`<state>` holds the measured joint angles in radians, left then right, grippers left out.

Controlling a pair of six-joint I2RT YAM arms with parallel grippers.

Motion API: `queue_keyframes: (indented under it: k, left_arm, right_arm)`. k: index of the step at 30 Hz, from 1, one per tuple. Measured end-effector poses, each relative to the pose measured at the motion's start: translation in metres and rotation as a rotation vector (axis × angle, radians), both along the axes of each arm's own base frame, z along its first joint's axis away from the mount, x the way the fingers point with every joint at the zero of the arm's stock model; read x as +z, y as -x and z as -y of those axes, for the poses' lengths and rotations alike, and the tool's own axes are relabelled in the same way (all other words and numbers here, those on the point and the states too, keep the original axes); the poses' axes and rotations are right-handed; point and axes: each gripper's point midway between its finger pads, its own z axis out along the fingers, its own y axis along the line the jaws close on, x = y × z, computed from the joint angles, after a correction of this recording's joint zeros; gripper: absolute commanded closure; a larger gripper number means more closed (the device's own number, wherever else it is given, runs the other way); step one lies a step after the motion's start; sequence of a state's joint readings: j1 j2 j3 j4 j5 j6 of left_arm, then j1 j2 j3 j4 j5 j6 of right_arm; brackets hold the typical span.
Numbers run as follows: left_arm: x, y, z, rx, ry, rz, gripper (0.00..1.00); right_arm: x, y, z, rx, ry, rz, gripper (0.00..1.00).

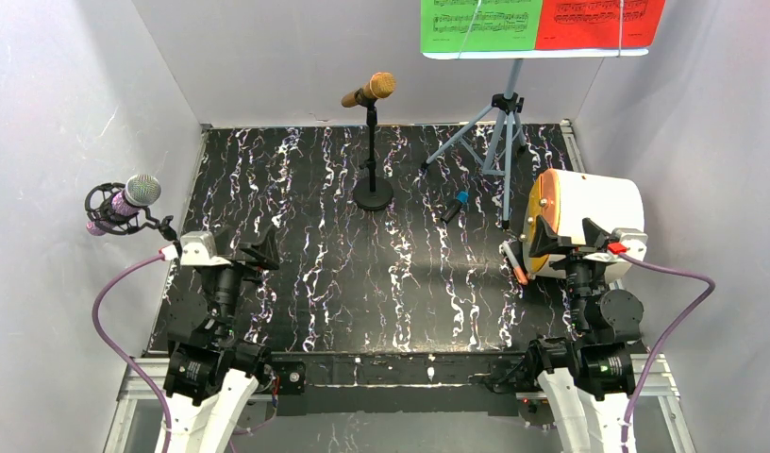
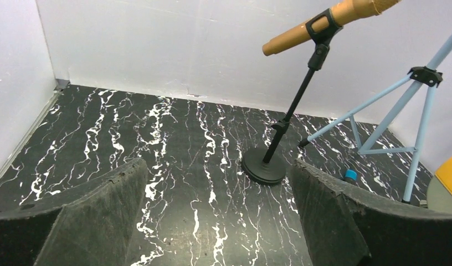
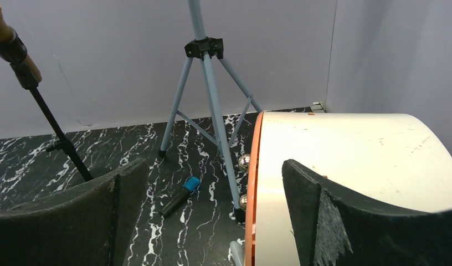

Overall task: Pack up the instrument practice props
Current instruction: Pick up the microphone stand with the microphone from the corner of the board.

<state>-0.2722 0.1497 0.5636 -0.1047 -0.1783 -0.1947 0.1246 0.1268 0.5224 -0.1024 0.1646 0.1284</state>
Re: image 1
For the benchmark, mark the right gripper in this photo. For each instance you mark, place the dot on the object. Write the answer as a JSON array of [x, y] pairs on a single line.
[[576, 251]]

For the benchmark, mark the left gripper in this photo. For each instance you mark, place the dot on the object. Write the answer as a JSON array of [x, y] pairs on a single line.
[[239, 262]]

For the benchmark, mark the purple glitter microphone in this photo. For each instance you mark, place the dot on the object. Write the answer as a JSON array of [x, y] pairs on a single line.
[[142, 190]]

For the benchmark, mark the black tripod mic stand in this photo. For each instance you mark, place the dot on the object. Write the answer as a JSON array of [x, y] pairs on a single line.
[[109, 213]]

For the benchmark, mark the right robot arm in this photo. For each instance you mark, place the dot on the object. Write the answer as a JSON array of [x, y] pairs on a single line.
[[580, 377]]

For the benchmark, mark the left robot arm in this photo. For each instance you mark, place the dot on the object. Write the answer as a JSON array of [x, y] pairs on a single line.
[[212, 372]]

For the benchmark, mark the white marker orange cap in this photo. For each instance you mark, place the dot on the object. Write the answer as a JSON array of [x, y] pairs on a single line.
[[512, 251]]

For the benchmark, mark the black marker blue cap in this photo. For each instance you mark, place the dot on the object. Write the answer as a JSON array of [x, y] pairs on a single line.
[[454, 206]]

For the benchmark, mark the black round-base mic stand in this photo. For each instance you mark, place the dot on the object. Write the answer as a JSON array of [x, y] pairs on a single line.
[[372, 192]]

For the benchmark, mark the grey tripod music stand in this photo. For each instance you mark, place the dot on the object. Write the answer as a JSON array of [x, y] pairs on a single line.
[[508, 137]]

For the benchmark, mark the gold microphone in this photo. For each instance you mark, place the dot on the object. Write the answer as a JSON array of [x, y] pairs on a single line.
[[380, 86]]

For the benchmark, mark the red sheet music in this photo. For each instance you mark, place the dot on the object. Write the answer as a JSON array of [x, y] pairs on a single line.
[[568, 25]]

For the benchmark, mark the green sheet music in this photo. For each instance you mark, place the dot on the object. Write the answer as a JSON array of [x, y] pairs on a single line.
[[459, 26]]

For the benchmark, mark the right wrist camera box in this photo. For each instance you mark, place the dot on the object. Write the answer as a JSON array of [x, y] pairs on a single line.
[[629, 241]]

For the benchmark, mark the aluminium base frame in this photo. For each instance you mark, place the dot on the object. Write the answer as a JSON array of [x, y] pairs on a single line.
[[305, 371]]

